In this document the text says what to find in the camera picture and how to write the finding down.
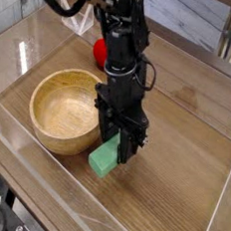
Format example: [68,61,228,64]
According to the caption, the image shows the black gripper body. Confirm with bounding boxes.
[96,61,153,132]

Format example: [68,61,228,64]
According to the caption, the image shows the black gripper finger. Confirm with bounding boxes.
[99,103,119,142]
[117,128,147,164]

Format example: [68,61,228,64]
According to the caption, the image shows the green rectangular block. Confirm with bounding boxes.
[88,133,120,178]

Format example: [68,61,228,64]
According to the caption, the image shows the brown wooden bowl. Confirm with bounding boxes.
[29,69,101,155]

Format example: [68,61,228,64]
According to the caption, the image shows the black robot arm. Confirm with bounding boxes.
[44,0,153,163]

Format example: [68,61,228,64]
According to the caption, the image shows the red plush strawberry toy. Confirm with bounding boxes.
[93,38,108,67]

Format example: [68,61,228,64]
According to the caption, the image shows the clear acrylic front panel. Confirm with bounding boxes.
[0,104,128,231]

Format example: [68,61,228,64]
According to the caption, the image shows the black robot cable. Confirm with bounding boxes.
[134,54,159,94]

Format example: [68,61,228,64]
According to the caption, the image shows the clear acrylic corner bracket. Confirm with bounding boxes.
[62,4,95,36]

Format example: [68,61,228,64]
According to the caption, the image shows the black metal table frame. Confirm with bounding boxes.
[0,189,39,231]

